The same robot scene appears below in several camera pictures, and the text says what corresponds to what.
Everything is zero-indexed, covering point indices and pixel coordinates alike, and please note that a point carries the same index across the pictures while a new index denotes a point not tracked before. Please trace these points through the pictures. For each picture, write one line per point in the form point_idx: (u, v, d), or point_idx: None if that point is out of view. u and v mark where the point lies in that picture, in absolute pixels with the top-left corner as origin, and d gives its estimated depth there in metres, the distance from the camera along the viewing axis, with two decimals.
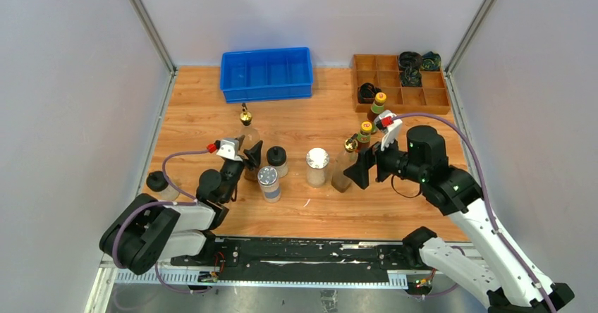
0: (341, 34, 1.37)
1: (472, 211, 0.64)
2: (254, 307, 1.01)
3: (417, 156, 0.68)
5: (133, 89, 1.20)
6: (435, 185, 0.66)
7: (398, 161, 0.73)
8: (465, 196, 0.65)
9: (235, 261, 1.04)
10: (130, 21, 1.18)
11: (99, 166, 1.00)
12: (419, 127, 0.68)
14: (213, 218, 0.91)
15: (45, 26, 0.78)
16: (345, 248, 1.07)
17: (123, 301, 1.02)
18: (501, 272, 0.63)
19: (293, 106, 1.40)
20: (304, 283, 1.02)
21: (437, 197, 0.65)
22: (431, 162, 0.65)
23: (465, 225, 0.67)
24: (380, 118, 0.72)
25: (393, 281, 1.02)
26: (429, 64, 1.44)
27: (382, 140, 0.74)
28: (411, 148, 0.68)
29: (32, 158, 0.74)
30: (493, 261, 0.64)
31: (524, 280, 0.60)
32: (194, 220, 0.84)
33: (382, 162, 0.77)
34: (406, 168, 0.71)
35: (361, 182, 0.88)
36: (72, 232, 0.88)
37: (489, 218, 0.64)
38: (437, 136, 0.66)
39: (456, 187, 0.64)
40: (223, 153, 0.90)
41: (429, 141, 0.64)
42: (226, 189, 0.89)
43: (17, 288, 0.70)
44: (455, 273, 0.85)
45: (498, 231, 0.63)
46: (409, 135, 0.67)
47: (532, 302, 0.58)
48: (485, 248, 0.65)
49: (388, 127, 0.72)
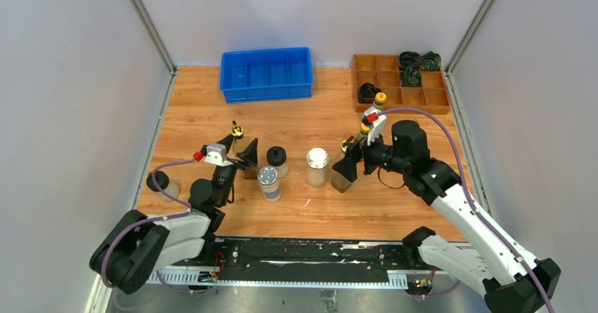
0: (342, 34, 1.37)
1: (450, 194, 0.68)
2: (254, 307, 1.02)
3: (401, 149, 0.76)
5: (133, 90, 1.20)
6: (417, 175, 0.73)
7: (384, 154, 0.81)
8: (444, 182, 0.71)
9: (235, 262, 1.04)
10: (130, 21, 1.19)
11: (99, 166, 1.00)
12: (403, 122, 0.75)
14: (212, 225, 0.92)
15: (46, 27, 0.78)
16: (345, 248, 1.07)
17: (123, 302, 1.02)
18: (487, 254, 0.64)
19: (292, 106, 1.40)
20: (304, 283, 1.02)
21: (418, 187, 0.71)
22: (413, 154, 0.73)
23: (446, 211, 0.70)
24: (367, 114, 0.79)
25: (393, 281, 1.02)
26: (429, 64, 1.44)
27: (369, 134, 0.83)
28: (395, 142, 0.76)
29: (32, 159, 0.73)
30: (478, 244, 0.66)
31: (505, 256, 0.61)
32: (187, 231, 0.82)
33: (369, 155, 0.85)
34: (391, 161, 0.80)
35: (350, 176, 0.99)
36: (72, 232, 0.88)
37: (467, 200, 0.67)
38: (419, 130, 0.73)
39: (434, 175, 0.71)
40: (211, 159, 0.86)
41: (410, 134, 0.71)
42: (219, 197, 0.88)
43: (18, 288, 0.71)
44: (453, 268, 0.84)
45: (476, 211, 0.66)
46: (393, 129, 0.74)
47: (516, 277, 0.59)
48: (467, 230, 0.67)
49: (374, 123, 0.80)
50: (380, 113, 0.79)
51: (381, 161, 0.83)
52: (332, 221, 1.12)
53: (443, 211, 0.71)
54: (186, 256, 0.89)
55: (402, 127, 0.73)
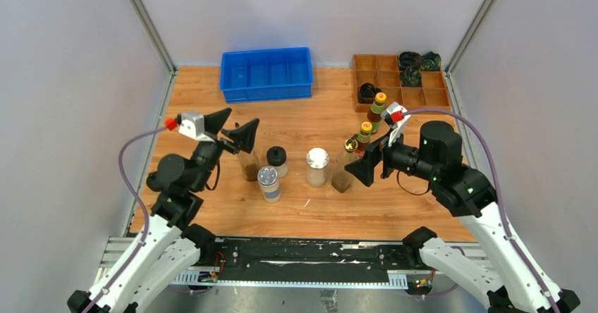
0: (341, 34, 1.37)
1: (486, 215, 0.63)
2: (254, 307, 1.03)
3: (430, 155, 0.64)
5: (133, 90, 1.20)
6: (447, 186, 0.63)
7: (407, 158, 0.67)
8: (479, 199, 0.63)
9: (235, 262, 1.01)
10: (130, 21, 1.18)
11: (99, 165, 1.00)
12: (431, 124, 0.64)
14: (186, 216, 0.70)
15: (47, 26, 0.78)
16: (345, 248, 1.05)
17: None
18: (511, 280, 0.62)
19: (292, 106, 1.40)
20: (304, 283, 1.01)
21: (450, 200, 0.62)
22: (445, 162, 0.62)
23: (477, 230, 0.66)
24: (389, 112, 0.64)
25: (393, 281, 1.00)
26: (429, 64, 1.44)
27: (390, 136, 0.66)
28: (423, 146, 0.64)
29: (32, 159, 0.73)
30: (503, 266, 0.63)
31: (532, 287, 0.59)
32: (154, 255, 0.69)
33: (388, 157, 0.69)
34: (417, 166, 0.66)
35: (365, 178, 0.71)
36: (72, 232, 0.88)
37: (502, 223, 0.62)
38: (453, 134, 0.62)
39: (470, 189, 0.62)
40: (185, 131, 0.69)
41: (444, 139, 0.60)
42: (196, 178, 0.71)
43: (18, 288, 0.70)
44: (455, 273, 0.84)
45: (510, 237, 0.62)
46: (423, 131, 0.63)
47: (539, 310, 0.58)
48: (495, 252, 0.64)
49: (398, 122, 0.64)
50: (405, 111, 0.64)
51: (403, 166, 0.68)
52: (333, 221, 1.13)
53: (471, 228, 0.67)
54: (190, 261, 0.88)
55: (431, 130, 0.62)
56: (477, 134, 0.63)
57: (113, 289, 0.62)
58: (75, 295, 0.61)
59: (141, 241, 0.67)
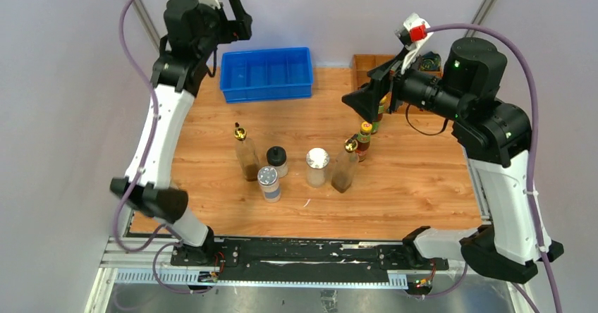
0: (341, 34, 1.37)
1: (513, 165, 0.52)
2: (254, 307, 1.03)
3: (458, 82, 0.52)
5: (133, 89, 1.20)
6: (477, 125, 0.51)
7: (426, 88, 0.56)
8: (512, 144, 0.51)
9: (235, 261, 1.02)
10: (130, 20, 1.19)
11: (98, 163, 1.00)
12: (465, 41, 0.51)
14: (193, 76, 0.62)
15: (46, 26, 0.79)
16: (345, 248, 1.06)
17: (122, 301, 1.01)
18: (506, 228, 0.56)
19: (293, 106, 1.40)
20: (304, 283, 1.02)
21: (479, 141, 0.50)
22: (479, 93, 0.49)
23: (490, 174, 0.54)
24: (409, 27, 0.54)
25: (393, 281, 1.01)
26: (429, 64, 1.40)
27: (405, 61, 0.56)
28: (453, 70, 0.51)
29: (32, 159, 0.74)
30: (502, 213, 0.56)
31: (530, 242, 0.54)
32: (175, 126, 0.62)
33: (400, 87, 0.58)
34: (436, 99, 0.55)
35: (369, 115, 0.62)
36: (72, 232, 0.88)
37: (526, 175, 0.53)
38: (497, 56, 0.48)
39: (508, 134, 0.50)
40: None
41: (485, 60, 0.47)
42: (204, 39, 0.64)
43: (18, 287, 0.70)
44: (440, 242, 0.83)
45: (529, 192, 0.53)
46: (456, 50, 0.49)
47: (527, 262, 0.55)
48: (502, 200, 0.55)
49: (418, 41, 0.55)
50: (428, 27, 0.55)
51: (417, 97, 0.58)
52: (332, 221, 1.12)
53: (481, 168, 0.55)
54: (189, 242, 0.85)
55: (468, 49, 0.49)
56: (521, 57, 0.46)
57: (149, 166, 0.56)
58: (113, 185, 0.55)
59: (155, 114, 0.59)
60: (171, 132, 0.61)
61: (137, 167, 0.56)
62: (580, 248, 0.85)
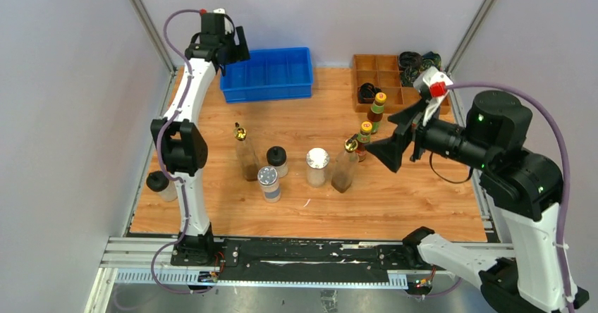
0: (342, 33, 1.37)
1: (544, 218, 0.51)
2: (254, 307, 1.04)
3: (482, 134, 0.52)
5: (133, 89, 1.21)
6: (505, 176, 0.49)
7: (450, 137, 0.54)
8: (543, 199, 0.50)
9: (235, 262, 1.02)
10: (130, 20, 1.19)
11: (99, 163, 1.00)
12: (487, 95, 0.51)
14: (214, 57, 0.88)
15: (46, 25, 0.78)
16: (345, 248, 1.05)
17: (122, 301, 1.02)
18: (532, 276, 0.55)
19: (293, 106, 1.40)
20: (304, 283, 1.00)
21: (510, 193, 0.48)
22: (506, 146, 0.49)
23: (518, 223, 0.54)
24: (428, 82, 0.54)
25: (393, 281, 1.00)
26: (429, 64, 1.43)
27: (425, 115, 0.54)
28: (477, 123, 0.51)
29: (32, 159, 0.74)
30: (529, 261, 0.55)
31: (557, 292, 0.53)
32: (203, 88, 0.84)
33: (422, 137, 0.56)
34: (460, 148, 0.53)
35: (393, 164, 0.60)
36: (72, 232, 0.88)
37: (556, 228, 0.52)
38: (522, 111, 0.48)
39: (541, 189, 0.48)
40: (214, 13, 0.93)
41: (511, 115, 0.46)
42: (226, 42, 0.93)
43: (17, 287, 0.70)
44: (452, 263, 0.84)
45: (558, 244, 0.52)
46: (480, 104, 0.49)
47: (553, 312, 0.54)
48: (529, 249, 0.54)
49: (437, 97, 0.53)
50: (447, 82, 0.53)
51: (441, 148, 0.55)
52: (332, 221, 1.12)
53: (509, 216, 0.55)
54: (194, 221, 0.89)
55: (493, 103, 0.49)
56: (549, 120, 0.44)
57: (185, 108, 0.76)
58: (156, 124, 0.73)
59: (190, 75, 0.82)
60: (199, 90, 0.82)
61: (175, 110, 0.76)
62: (579, 248, 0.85)
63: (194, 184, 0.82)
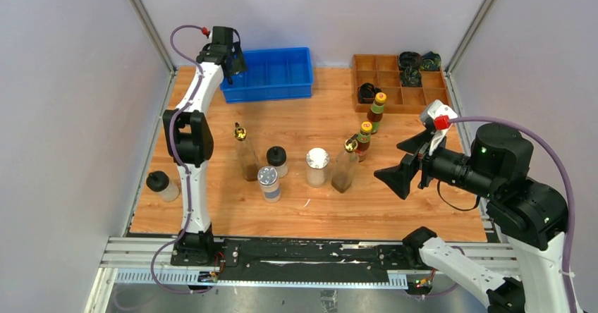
0: (342, 33, 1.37)
1: (551, 246, 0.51)
2: (254, 307, 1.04)
3: (486, 165, 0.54)
5: (133, 89, 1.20)
6: (512, 206, 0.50)
7: (456, 167, 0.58)
8: (549, 228, 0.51)
9: (235, 262, 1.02)
10: (130, 20, 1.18)
11: (99, 163, 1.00)
12: (490, 127, 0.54)
14: (223, 63, 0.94)
15: (46, 25, 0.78)
16: (345, 248, 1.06)
17: (122, 302, 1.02)
18: (539, 303, 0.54)
19: (292, 106, 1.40)
20: (304, 283, 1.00)
21: (517, 223, 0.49)
22: (510, 176, 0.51)
23: (525, 252, 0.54)
24: (433, 115, 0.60)
25: (393, 281, 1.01)
26: (429, 64, 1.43)
27: (431, 144, 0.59)
28: (481, 155, 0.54)
29: (32, 158, 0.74)
30: (537, 288, 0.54)
31: None
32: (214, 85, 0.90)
33: (429, 166, 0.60)
34: (467, 178, 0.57)
35: (400, 191, 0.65)
36: (72, 231, 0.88)
37: (563, 256, 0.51)
38: (522, 142, 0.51)
39: (547, 219, 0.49)
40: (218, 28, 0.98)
41: (513, 149, 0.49)
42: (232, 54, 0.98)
43: (17, 287, 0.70)
44: (454, 272, 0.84)
45: (565, 272, 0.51)
46: (482, 137, 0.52)
47: None
48: (535, 277, 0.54)
49: (442, 130, 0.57)
50: (451, 115, 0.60)
51: (448, 175, 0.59)
52: (332, 221, 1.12)
53: (515, 242, 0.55)
54: (197, 215, 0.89)
55: (495, 136, 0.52)
56: (550, 151, 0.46)
57: (195, 101, 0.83)
58: (166, 113, 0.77)
59: (201, 73, 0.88)
60: (211, 87, 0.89)
61: (187, 101, 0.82)
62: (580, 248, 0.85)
63: (199, 176, 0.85)
